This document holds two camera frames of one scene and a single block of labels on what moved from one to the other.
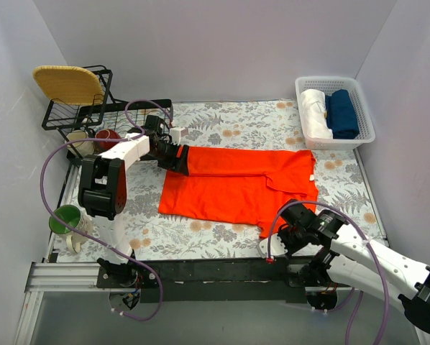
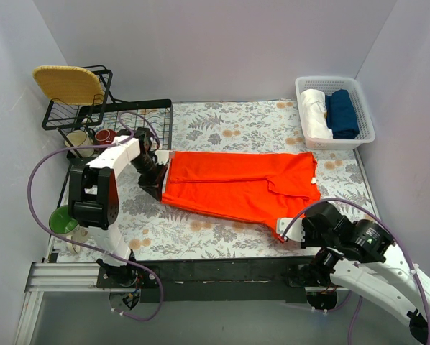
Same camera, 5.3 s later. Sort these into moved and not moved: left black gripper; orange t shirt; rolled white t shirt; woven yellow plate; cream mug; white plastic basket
Moved: left black gripper; orange t shirt
Not moved: rolled white t shirt; cream mug; white plastic basket; woven yellow plate
